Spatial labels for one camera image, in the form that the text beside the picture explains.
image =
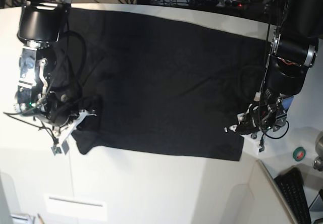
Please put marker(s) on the silver metal cylinder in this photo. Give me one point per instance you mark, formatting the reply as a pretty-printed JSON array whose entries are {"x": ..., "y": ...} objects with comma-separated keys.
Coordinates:
[{"x": 317, "y": 163}]

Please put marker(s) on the green tape roll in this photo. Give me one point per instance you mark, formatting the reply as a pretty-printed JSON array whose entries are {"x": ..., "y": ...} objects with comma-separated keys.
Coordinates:
[{"x": 299, "y": 154}]

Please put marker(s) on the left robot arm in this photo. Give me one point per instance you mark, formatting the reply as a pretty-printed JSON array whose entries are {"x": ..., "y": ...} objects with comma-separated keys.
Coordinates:
[{"x": 294, "y": 48}]

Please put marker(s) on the black keyboard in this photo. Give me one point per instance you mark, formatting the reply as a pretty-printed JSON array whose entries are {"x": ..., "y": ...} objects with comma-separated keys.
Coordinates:
[{"x": 291, "y": 186}]

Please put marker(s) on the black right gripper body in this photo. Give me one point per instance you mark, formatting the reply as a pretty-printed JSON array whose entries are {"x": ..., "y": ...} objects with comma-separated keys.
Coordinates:
[{"x": 57, "y": 113}]

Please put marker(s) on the black power strip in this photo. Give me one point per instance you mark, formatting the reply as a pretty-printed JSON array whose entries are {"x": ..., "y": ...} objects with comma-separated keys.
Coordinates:
[{"x": 215, "y": 4}]

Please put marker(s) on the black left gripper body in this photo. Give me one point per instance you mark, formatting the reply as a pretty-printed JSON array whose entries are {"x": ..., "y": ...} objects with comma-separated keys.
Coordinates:
[{"x": 248, "y": 123}]

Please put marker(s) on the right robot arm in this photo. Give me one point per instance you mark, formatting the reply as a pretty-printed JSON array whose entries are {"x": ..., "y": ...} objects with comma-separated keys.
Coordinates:
[{"x": 42, "y": 24}]

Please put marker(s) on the pencil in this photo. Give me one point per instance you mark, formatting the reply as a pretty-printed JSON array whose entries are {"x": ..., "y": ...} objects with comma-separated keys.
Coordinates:
[{"x": 40, "y": 219}]

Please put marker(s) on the black t-shirt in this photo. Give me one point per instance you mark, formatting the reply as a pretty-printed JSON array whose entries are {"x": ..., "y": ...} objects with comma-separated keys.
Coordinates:
[{"x": 169, "y": 83}]

